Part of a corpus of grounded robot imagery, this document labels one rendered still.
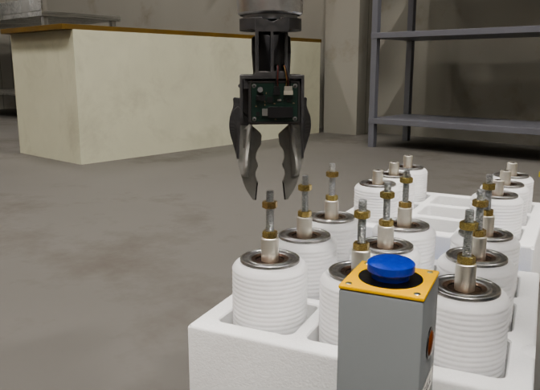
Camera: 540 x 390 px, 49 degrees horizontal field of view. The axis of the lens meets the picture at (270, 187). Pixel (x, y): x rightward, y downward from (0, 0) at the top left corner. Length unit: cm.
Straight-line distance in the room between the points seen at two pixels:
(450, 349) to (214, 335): 27
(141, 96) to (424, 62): 208
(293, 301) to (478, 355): 22
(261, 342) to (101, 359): 44
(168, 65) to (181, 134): 41
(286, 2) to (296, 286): 33
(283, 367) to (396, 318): 25
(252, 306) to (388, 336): 27
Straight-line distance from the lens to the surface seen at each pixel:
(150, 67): 343
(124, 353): 110
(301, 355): 69
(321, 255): 82
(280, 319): 73
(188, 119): 361
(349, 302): 50
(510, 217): 118
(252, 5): 67
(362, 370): 52
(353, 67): 445
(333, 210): 95
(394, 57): 456
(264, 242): 74
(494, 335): 68
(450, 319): 66
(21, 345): 119
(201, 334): 74
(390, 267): 50
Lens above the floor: 49
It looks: 11 degrees down
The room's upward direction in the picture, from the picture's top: straight up
